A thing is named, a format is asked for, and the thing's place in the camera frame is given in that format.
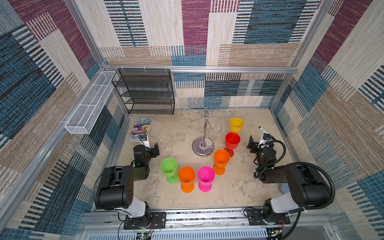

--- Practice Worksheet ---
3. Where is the white wire mesh basket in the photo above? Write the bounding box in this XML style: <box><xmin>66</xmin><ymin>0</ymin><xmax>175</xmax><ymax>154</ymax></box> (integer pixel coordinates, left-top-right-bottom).
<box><xmin>65</xmin><ymin>71</ymin><xmax>116</xmax><ymax>135</ymax></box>

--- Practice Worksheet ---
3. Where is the blue grey sponge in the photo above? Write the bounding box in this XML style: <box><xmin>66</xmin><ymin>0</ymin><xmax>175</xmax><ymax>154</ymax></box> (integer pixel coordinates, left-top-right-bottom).
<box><xmin>279</xmin><ymin>183</ymin><xmax>290</xmax><ymax>194</ymax></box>

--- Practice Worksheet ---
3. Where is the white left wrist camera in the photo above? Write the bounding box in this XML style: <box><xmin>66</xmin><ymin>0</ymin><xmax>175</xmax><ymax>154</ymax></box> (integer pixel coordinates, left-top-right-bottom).
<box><xmin>139</xmin><ymin>134</ymin><xmax>150</xmax><ymax>148</ymax></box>

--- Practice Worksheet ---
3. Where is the green plastic wine glass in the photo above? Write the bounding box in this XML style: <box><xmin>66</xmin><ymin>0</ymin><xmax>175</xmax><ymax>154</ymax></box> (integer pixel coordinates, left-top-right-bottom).
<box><xmin>161</xmin><ymin>158</ymin><xmax>179</xmax><ymax>184</ymax></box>

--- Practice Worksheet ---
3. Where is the orange wine glass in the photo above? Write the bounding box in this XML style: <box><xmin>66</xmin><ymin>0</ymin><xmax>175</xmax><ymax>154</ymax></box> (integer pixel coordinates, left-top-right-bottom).
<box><xmin>179</xmin><ymin>166</ymin><xmax>196</xmax><ymax>193</ymax></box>
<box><xmin>213</xmin><ymin>150</ymin><xmax>230</xmax><ymax>176</ymax></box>

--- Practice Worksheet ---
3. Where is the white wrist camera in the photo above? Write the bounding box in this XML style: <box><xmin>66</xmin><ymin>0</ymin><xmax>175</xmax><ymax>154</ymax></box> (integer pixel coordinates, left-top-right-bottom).
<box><xmin>258</xmin><ymin>133</ymin><xmax>272</xmax><ymax>149</ymax></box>
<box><xmin>139</xmin><ymin>134</ymin><xmax>150</xmax><ymax>148</ymax></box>

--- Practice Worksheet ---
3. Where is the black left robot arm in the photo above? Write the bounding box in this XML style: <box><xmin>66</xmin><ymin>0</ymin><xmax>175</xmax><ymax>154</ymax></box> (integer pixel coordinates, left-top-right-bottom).
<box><xmin>94</xmin><ymin>143</ymin><xmax>160</xmax><ymax>229</ymax></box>

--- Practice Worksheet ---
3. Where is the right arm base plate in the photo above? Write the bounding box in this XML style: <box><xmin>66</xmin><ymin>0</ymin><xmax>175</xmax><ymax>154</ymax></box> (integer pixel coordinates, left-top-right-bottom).
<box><xmin>243</xmin><ymin>207</ymin><xmax>291</xmax><ymax>226</ymax></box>

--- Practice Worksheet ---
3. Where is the red plastic wine glass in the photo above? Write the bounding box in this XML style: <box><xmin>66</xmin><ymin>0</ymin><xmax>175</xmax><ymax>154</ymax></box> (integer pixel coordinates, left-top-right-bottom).
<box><xmin>224</xmin><ymin>133</ymin><xmax>241</xmax><ymax>158</ymax></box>

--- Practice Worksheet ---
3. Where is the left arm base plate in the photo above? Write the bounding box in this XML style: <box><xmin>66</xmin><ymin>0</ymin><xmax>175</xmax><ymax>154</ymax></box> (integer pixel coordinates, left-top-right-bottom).
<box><xmin>123</xmin><ymin>212</ymin><xmax>167</xmax><ymax>230</ymax></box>

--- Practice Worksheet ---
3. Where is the aluminium mounting rail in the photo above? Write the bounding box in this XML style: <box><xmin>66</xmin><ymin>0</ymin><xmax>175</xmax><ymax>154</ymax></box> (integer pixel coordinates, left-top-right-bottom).
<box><xmin>74</xmin><ymin>205</ymin><xmax>334</xmax><ymax>240</ymax></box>

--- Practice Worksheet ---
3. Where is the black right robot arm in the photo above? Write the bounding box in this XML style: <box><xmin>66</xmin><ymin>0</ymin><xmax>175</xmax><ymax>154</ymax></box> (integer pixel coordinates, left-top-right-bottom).
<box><xmin>247</xmin><ymin>134</ymin><xmax>336</xmax><ymax>225</ymax></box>

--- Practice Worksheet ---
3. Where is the black mesh shelf rack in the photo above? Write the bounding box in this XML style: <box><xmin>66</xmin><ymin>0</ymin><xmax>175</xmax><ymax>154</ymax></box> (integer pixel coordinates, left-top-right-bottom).
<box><xmin>112</xmin><ymin>69</ymin><xmax>175</xmax><ymax>115</ymax></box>

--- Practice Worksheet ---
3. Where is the chrome wine glass rack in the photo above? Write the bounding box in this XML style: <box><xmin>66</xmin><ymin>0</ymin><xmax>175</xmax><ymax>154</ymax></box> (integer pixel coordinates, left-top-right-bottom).
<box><xmin>181</xmin><ymin>98</ymin><xmax>233</xmax><ymax>157</ymax></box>

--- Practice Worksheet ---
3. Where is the pink plastic wine glass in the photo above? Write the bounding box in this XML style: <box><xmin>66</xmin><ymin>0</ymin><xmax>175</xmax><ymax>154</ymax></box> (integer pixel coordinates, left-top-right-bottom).
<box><xmin>198</xmin><ymin>166</ymin><xmax>216</xmax><ymax>193</ymax></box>

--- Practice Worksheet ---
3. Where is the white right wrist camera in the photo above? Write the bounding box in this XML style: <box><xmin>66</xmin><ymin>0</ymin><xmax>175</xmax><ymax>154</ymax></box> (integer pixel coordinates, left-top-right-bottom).
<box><xmin>258</xmin><ymin>133</ymin><xmax>272</xmax><ymax>149</ymax></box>

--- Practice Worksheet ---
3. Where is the yellow plastic wine glass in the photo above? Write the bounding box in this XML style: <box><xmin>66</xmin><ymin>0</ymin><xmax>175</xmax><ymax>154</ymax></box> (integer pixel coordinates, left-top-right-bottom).
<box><xmin>230</xmin><ymin>118</ymin><xmax>245</xmax><ymax>134</ymax></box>

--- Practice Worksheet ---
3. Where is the orange wine glass front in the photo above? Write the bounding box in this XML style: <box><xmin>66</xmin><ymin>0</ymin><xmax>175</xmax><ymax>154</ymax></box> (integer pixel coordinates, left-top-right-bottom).
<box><xmin>213</xmin><ymin>150</ymin><xmax>230</xmax><ymax>176</ymax></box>

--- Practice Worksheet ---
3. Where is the treehouse paperback book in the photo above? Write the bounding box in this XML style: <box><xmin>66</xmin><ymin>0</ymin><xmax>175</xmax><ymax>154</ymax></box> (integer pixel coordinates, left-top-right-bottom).
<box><xmin>129</xmin><ymin>118</ymin><xmax>153</xmax><ymax>142</ymax></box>

